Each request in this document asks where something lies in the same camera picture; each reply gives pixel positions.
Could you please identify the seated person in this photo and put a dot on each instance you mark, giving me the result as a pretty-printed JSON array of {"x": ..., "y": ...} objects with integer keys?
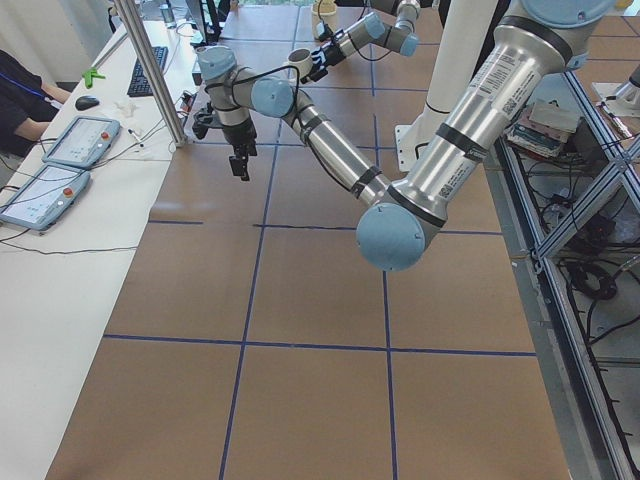
[{"x": 28, "y": 105}]

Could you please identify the white mug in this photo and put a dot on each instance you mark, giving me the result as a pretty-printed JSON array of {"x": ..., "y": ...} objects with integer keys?
[{"x": 301, "y": 62}]

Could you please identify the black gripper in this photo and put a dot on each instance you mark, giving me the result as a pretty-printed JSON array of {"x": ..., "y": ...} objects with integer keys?
[
  {"x": 240, "y": 134},
  {"x": 328, "y": 52}
]

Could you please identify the stack of books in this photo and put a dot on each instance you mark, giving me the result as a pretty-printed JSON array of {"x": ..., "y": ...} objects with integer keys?
[{"x": 543, "y": 128}]

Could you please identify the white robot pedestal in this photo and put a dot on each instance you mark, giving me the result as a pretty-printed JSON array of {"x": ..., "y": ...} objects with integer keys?
[{"x": 445, "y": 75}]

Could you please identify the green plastic clamp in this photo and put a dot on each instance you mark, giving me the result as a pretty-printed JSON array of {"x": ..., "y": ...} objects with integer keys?
[{"x": 90, "y": 75}]

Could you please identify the upper teach pendant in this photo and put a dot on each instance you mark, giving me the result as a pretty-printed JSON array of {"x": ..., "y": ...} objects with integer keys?
[{"x": 84, "y": 142}]

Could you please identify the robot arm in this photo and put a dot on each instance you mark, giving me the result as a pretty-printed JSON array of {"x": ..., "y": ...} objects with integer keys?
[
  {"x": 496, "y": 51},
  {"x": 390, "y": 25}
]

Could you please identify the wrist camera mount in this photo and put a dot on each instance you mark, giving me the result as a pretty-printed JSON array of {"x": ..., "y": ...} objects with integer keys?
[{"x": 204, "y": 120}]

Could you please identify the aluminium frame post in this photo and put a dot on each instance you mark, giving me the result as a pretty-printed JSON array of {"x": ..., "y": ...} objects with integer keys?
[{"x": 134, "y": 26}]

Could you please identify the black computer mouse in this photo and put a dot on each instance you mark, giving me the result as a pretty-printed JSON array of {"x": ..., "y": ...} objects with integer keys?
[{"x": 86, "y": 102}]

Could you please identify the teach pendant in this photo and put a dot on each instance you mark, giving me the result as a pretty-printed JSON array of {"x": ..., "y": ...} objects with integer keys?
[
  {"x": 40, "y": 202},
  {"x": 84, "y": 142}
]

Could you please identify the lower teach pendant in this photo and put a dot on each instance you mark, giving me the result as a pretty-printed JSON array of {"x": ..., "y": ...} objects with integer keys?
[{"x": 40, "y": 202}]

